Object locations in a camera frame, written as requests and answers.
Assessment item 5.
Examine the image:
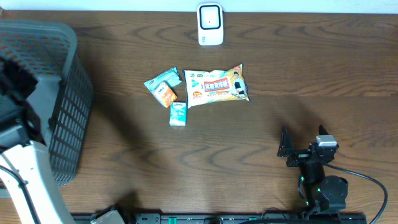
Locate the yellow wet wipes pack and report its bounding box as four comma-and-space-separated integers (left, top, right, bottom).
183, 63, 250, 108

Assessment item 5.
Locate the teal Kleenex tissue pack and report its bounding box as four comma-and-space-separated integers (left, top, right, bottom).
169, 102, 187, 126

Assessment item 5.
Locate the orange tissue pack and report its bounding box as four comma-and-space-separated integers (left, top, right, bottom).
152, 82, 177, 108

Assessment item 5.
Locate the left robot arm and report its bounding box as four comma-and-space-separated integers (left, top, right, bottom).
1, 58, 129, 223

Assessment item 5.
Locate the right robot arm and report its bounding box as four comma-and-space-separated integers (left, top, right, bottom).
277, 125, 348, 215

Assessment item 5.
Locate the white barcode scanner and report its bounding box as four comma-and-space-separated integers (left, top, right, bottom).
197, 3, 224, 46

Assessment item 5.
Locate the grey plastic basket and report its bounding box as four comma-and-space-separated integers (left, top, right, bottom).
1, 19, 94, 186

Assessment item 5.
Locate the right black cable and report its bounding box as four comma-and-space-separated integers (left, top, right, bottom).
320, 160, 389, 224

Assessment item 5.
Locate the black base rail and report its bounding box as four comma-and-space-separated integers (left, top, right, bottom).
71, 212, 368, 224

